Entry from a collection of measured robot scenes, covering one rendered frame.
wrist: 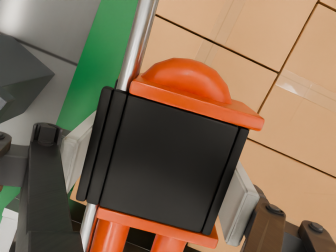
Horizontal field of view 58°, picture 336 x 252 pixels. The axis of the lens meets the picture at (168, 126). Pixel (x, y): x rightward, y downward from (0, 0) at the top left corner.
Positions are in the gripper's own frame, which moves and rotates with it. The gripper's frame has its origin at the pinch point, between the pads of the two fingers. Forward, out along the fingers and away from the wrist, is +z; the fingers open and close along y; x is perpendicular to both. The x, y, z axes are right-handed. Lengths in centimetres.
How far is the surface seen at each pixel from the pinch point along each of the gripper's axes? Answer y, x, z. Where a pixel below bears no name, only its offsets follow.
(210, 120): 1.8, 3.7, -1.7
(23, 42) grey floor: -65, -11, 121
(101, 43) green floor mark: -32, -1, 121
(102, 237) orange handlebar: -2.0, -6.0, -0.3
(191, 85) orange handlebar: 0.4, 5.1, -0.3
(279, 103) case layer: 32, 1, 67
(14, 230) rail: -31, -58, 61
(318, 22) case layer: 33, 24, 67
